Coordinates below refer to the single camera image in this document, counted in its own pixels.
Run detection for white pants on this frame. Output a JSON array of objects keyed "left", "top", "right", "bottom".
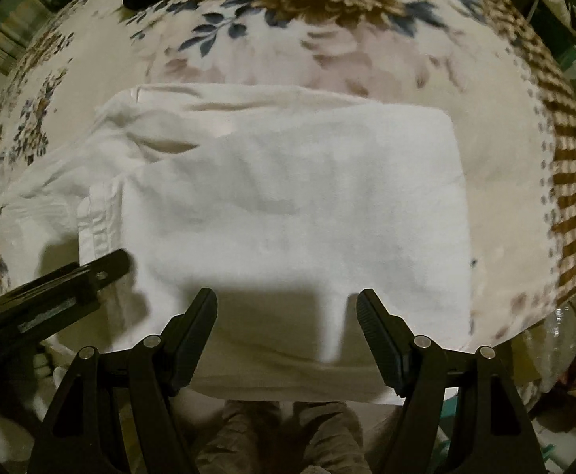
[{"left": 0, "top": 83, "right": 472, "bottom": 403}]

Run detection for clear plastic bag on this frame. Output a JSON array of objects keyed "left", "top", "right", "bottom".
[{"left": 511, "top": 303, "right": 576, "bottom": 410}]

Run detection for brown checkered blanket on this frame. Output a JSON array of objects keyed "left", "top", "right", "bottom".
[{"left": 480, "top": 0, "right": 576, "bottom": 303}]

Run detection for floral fleece blanket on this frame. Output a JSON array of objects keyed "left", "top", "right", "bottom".
[{"left": 0, "top": 0, "right": 565, "bottom": 342}]

